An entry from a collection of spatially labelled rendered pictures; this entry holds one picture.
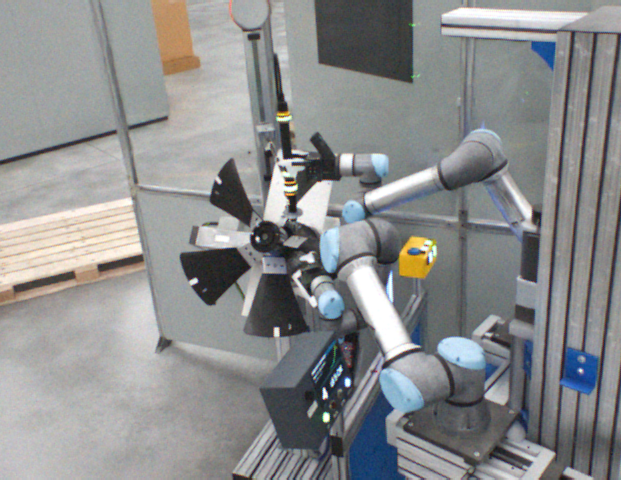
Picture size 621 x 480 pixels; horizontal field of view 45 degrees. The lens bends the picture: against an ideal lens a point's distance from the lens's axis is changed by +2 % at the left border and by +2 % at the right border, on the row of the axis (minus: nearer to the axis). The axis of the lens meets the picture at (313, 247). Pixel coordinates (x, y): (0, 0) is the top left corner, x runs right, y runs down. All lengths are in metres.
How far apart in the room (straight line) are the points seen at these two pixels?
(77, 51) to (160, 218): 4.22
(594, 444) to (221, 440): 2.01
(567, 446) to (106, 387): 2.66
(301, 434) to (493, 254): 1.56
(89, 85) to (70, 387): 4.37
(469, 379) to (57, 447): 2.42
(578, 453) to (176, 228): 2.41
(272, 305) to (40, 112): 5.54
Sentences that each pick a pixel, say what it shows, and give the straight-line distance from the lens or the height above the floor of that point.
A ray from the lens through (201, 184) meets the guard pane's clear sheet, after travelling 3.68.
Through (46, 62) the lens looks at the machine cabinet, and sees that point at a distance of 7.82.
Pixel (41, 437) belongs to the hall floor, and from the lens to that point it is 3.97.
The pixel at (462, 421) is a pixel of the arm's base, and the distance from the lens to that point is 1.99.
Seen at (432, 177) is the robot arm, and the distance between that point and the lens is 2.23.
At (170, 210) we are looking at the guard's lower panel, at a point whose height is 0.88.
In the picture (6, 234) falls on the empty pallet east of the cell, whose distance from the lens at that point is 5.87.
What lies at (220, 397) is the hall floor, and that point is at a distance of 3.90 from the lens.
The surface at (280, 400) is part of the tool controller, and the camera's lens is 1.88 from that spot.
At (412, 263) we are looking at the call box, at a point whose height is 1.04.
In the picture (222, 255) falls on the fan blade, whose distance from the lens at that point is 2.72.
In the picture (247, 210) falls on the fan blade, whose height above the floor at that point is 1.27.
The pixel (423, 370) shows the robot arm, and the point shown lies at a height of 1.26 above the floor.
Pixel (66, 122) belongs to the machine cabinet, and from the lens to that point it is 7.98.
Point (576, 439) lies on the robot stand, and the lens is 2.10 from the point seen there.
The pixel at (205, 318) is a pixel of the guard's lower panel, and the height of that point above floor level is 0.24.
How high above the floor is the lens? 2.37
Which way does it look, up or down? 27 degrees down
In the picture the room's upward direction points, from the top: 5 degrees counter-clockwise
